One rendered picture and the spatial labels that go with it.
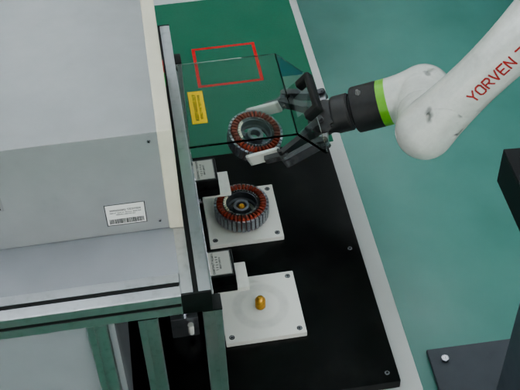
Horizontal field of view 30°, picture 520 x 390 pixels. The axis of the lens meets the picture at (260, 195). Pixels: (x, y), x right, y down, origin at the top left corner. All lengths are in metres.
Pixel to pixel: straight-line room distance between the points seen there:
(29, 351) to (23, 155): 0.32
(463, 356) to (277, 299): 1.00
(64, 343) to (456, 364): 1.44
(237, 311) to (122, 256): 0.40
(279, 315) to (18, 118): 0.65
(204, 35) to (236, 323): 0.95
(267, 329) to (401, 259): 1.21
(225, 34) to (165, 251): 1.12
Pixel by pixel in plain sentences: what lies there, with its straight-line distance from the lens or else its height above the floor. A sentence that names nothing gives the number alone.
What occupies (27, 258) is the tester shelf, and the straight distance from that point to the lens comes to 1.53.
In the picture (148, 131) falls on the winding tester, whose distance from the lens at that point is 1.39.
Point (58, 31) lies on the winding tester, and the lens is 1.61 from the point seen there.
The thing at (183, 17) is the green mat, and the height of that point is 0.75.
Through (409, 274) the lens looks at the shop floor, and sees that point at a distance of 2.93.
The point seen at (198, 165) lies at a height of 0.92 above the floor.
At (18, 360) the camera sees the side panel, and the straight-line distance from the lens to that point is 1.56.
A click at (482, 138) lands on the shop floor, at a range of 3.38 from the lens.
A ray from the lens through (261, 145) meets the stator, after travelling 1.95.
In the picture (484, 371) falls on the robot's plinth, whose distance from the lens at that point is 2.73.
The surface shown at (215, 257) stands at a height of 0.92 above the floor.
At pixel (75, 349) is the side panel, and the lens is 1.54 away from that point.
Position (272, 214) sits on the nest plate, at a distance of 1.99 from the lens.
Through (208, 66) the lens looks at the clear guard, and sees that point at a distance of 1.90.
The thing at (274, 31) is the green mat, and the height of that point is 0.75.
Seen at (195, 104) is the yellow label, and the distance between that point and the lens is 1.82.
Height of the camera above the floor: 2.23
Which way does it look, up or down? 45 degrees down
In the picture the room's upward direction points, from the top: 2 degrees counter-clockwise
